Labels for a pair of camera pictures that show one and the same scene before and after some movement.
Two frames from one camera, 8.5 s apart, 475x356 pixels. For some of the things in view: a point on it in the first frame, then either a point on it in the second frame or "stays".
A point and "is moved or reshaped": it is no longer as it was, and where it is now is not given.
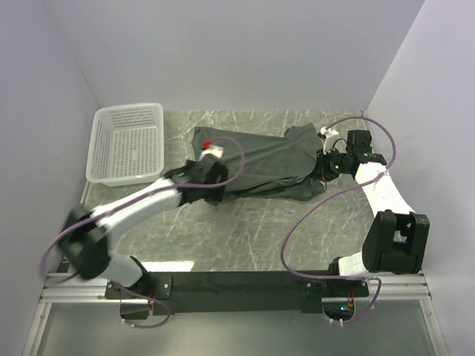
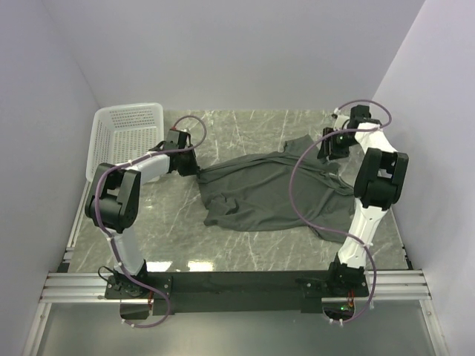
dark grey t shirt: [283, 163] is moved or reshaped
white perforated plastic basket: [126, 145] stays
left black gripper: [215, 193] → [194, 167]
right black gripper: [320, 170] → [336, 153]
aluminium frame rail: [67, 288] stays
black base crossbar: [231, 290] stays
